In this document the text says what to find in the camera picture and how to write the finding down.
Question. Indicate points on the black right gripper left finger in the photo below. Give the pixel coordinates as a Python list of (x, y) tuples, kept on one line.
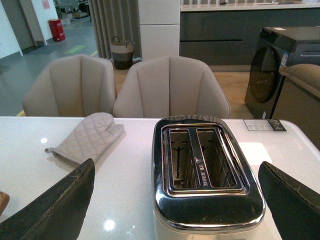
[(57, 214)]

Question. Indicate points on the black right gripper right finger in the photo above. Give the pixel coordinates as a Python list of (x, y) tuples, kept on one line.
[(295, 207)]

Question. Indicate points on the slice of toast bread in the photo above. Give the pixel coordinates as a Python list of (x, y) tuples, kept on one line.
[(4, 200)]

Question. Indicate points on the chrome and white toaster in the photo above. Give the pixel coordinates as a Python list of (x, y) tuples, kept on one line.
[(203, 188)]

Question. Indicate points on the beige quilted oven mitt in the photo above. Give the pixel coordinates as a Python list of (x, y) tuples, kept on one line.
[(89, 139)]

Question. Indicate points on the black and white label card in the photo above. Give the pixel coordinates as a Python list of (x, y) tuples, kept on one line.
[(264, 125)]

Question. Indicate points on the beige cushioned seat at right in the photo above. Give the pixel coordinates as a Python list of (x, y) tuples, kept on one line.
[(299, 99)]

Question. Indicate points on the left beige upholstered chair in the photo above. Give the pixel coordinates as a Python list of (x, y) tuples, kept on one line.
[(73, 86)]

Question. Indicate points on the beige upholstered chair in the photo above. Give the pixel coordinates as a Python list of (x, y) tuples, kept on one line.
[(171, 86), (73, 86)]

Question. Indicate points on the dark grey washing machine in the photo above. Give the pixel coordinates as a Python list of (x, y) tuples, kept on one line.
[(278, 47)]

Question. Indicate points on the right beige upholstered chair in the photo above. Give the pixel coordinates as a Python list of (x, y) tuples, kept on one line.
[(171, 86)]

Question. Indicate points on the woven laundry basket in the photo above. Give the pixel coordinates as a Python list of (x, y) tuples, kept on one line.
[(122, 52)]

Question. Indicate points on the red box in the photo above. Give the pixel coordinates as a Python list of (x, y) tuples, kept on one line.
[(57, 30)]

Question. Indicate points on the grey kitchen counter cabinet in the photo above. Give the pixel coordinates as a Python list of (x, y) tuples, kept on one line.
[(228, 34)]

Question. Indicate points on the beige curtain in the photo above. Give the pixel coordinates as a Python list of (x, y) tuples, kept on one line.
[(115, 18)]

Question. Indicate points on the white cabinet column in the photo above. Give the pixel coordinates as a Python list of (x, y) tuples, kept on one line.
[(159, 23)]

